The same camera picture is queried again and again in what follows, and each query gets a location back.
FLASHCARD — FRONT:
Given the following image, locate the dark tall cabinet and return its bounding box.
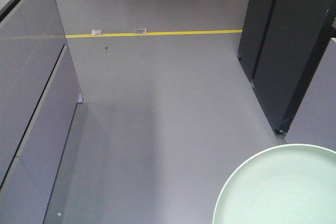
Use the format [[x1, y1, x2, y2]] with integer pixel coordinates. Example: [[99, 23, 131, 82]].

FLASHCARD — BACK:
[[238, 0, 335, 135]]

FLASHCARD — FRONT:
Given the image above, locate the grey island cabinet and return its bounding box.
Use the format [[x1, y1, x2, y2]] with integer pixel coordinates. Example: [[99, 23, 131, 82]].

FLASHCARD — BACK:
[[1, 0, 82, 223]]

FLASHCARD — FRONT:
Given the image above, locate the mint green round plate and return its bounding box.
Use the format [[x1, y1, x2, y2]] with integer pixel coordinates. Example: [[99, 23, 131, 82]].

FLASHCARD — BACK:
[[212, 144, 335, 223]]

